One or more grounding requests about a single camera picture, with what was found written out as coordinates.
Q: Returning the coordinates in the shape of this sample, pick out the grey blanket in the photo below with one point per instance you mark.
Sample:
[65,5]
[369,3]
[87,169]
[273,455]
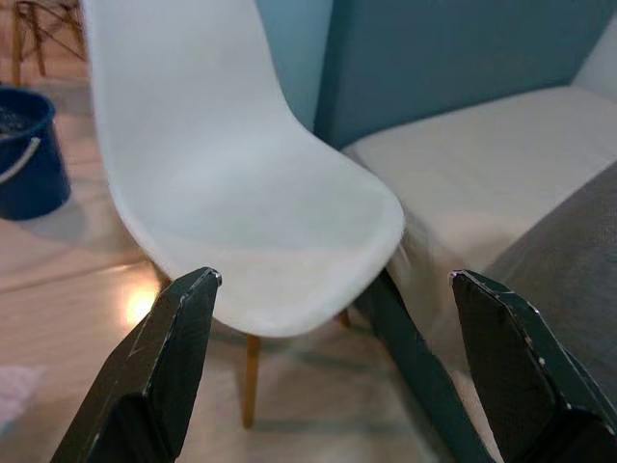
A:
[569,251]

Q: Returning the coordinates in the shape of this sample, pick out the cream bed mattress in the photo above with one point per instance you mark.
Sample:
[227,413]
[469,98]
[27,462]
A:
[463,173]

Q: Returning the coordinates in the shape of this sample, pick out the white plastic shell chair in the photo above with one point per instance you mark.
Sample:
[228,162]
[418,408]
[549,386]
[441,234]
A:
[43,43]
[217,169]

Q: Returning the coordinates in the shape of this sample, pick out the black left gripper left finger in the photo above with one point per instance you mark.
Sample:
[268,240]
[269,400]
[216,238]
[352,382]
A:
[154,376]

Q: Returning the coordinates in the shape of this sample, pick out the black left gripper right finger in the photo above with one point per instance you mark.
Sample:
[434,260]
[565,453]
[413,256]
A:
[530,386]

